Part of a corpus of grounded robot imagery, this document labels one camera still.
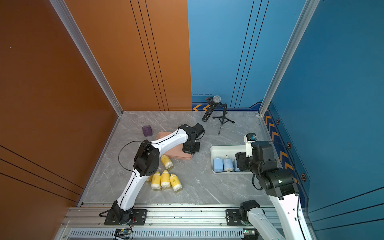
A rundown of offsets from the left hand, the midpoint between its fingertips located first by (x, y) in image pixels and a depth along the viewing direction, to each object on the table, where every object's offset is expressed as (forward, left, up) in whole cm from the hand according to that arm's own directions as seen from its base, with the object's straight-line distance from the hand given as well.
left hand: (196, 151), depth 96 cm
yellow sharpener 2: (-21, +21, +5) cm, 30 cm away
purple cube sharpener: (+15, +35, +2) cm, 38 cm away
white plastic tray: (+1, -16, -1) cm, 16 cm away
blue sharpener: (-13, -23, +4) cm, 26 cm away
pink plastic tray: (-5, +11, +6) cm, 13 cm away
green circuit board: (-43, +35, -5) cm, 56 cm away
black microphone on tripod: (+22, -12, +24) cm, 35 cm away
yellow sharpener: (-11, +16, +8) cm, 21 cm away
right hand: (-15, -21, +24) cm, 35 cm away
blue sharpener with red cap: (-12, -18, +6) cm, 23 cm away
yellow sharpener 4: (-22, +10, +6) cm, 25 cm away
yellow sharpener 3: (-21, +16, +5) cm, 27 cm away
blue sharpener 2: (-12, -13, +5) cm, 18 cm away
